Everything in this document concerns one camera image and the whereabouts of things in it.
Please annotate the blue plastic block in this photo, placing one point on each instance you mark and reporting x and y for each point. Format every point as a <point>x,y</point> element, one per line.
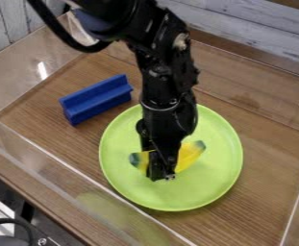
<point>95,99</point>

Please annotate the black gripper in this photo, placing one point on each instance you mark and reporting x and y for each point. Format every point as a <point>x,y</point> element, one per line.
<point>161,129</point>

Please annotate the clear acrylic front wall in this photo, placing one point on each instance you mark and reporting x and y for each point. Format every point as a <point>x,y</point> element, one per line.
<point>97,217</point>

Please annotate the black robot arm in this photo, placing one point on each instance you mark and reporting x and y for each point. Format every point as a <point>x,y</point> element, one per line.
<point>157,37</point>

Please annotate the yellow toy banana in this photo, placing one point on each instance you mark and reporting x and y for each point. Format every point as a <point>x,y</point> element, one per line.
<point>190,153</point>

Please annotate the green round plate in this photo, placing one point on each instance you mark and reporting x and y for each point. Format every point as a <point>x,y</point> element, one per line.
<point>200,184</point>

